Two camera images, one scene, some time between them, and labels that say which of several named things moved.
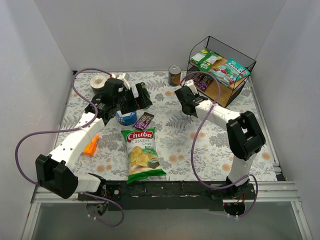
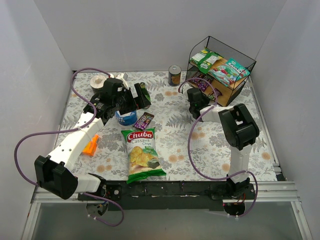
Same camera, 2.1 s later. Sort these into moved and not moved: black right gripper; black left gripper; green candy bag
Moved: black right gripper
Not moved: black left gripper; green candy bag
